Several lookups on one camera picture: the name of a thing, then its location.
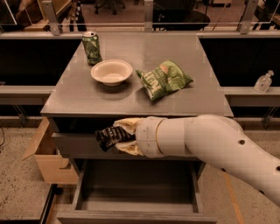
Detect green chip bag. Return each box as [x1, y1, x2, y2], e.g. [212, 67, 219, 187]
[136, 60, 193, 101]

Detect closed top drawer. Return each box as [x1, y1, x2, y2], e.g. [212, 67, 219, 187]
[52, 132, 200, 161]

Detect white paper bowl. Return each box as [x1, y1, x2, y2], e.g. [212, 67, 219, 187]
[91, 59, 133, 87]

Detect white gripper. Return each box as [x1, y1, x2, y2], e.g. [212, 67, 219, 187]
[113, 116, 165, 158]

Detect black rxbar chocolate bar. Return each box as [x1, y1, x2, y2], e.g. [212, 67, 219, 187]
[94, 126, 136, 151]

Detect grey drawer cabinet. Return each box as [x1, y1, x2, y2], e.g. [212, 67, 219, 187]
[39, 31, 235, 224]

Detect metal railing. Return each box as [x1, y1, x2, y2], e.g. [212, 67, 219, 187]
[0, 0, 279, 36]

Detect black office chair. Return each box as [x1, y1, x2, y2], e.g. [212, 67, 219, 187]
[152, 0, 210, 31]

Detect clear sanitizer bottle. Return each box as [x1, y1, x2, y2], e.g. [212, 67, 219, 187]
[254, 70, 274, 93]

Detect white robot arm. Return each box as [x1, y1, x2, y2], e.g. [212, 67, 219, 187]
[114, 115, 280, 206]

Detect green soda can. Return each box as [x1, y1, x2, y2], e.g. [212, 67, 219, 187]
[82, 31, 102, 66]

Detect cardboard box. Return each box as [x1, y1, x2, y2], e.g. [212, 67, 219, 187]
[22, 117, 79, 185]

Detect open middle drawer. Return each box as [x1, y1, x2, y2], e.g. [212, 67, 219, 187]
[57, 160, 217, 224]

